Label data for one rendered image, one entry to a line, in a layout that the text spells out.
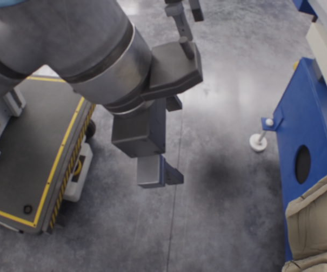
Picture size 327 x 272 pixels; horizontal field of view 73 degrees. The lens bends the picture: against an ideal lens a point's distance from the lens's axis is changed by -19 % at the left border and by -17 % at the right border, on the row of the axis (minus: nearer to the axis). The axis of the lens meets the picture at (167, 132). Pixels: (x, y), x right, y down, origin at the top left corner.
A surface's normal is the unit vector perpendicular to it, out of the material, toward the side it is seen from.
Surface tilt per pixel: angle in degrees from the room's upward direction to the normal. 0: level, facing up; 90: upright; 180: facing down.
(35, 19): 90
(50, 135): 0
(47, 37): 91
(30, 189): 0
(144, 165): 25
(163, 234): 0
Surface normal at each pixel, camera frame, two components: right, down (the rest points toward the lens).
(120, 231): 0.04, -0.56
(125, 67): 0.65, 0.52
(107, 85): 0.22, 0.82
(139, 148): 0.00, 0.89
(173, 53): -0.37, -0.43
